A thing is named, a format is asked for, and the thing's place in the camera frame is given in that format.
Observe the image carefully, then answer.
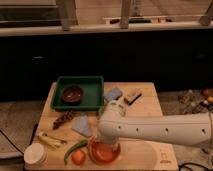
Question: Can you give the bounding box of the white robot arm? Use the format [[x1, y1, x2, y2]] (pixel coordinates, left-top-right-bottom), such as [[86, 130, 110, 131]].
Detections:
[[97, 100, 213, 149]]

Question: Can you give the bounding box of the dark brown bowl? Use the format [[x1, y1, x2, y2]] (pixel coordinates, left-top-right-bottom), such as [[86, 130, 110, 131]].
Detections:
[[62, 85, 84, 103]]

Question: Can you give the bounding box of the red bowl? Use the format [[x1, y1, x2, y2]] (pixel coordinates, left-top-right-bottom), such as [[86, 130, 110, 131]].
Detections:
[[88, 137, 120, 165]]

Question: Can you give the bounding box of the green plastic tray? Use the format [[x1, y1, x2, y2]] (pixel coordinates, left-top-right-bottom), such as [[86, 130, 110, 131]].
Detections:
[[51, 76, 104, 111]]

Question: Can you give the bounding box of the grey folded cloth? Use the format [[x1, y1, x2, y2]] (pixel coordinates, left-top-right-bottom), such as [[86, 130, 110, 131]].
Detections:
[[72, 115, 92, 137]]

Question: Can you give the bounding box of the green chili pepper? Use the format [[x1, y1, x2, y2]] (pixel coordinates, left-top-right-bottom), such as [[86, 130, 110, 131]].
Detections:
[[64, 139, 88, 165]]

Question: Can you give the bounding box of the wooden board table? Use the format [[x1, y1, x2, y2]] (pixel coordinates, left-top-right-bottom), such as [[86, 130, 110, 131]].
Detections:
[[25, 83, 178, 171]]

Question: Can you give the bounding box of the orange tomato toy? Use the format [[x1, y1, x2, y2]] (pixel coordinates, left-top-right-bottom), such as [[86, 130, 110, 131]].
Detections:
[[71, 149, 86, 165]]

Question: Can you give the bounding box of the yellow banana peel toy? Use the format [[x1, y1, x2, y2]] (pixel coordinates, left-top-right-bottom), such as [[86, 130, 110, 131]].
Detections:
[[38, 132, 66, 149]]

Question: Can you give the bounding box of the clutter pile right floor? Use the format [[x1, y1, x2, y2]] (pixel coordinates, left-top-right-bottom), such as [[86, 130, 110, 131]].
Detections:
[[178, 88, 213, 114]]

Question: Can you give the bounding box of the black cable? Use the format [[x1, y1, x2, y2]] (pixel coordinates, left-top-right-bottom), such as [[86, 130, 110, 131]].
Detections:
[[0, 129, 25, 157]]

